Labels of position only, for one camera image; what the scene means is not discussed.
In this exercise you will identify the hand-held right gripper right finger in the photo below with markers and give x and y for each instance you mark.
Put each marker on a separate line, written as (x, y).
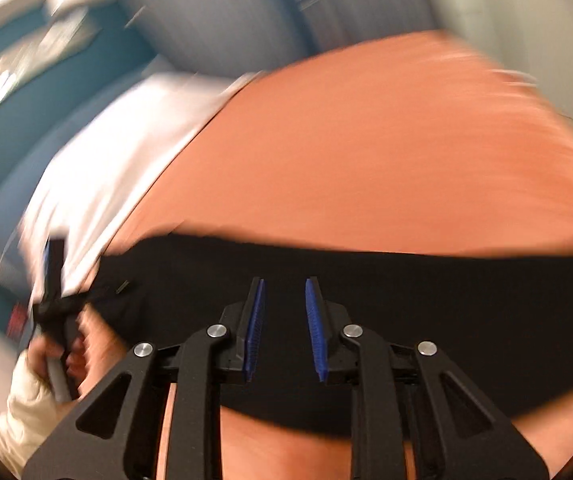
(316, 330)

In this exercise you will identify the orange plush blanket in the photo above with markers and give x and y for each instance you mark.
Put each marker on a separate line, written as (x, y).
(366, 160)

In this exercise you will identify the wall poster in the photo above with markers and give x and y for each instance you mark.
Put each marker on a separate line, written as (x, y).
(11, 75)

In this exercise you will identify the grey curtain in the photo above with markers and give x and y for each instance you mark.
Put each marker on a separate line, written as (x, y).
(366, 5)
(206, 20)

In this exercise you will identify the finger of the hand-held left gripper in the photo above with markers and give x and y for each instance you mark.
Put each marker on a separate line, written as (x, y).
(56, 275)

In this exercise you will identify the white quilt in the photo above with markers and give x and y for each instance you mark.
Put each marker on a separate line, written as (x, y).
(116, 170)

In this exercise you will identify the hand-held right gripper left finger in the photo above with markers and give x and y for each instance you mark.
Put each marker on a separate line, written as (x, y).
(255, 330)

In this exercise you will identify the blue headboard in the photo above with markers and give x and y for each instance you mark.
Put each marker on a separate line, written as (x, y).
(41, 160)

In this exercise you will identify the black pants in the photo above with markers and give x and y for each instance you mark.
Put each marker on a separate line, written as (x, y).
(416, 310)

